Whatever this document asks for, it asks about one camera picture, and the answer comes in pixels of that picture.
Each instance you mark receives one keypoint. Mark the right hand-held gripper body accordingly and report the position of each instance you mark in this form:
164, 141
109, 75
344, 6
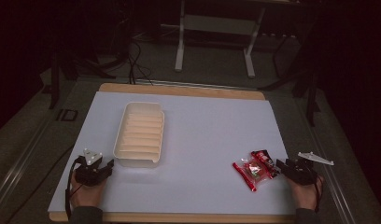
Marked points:
303, 172

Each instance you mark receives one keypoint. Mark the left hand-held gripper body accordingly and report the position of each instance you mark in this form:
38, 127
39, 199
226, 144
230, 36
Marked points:
87, 175

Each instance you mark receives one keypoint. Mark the person's left hand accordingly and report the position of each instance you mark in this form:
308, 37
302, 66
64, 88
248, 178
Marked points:
87, 194

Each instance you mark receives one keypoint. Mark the person's right hand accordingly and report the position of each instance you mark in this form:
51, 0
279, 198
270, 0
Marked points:
305, 196

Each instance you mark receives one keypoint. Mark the dark red snack packet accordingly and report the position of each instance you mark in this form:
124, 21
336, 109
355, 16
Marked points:
267, 160

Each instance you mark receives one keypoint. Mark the clear red snack packet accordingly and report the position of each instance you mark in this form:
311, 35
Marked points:
252, 173

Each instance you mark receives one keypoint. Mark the white ribbed plastic tray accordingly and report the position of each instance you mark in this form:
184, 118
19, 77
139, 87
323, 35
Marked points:
140, 137

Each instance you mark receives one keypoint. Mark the white table mat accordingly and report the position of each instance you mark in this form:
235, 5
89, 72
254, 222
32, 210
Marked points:
198, 140

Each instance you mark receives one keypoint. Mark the wooden board with white mat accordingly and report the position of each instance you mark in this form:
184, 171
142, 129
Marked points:
179, 90

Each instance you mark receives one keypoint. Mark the white metal desk frame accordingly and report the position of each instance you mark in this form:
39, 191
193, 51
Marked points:
216, 26

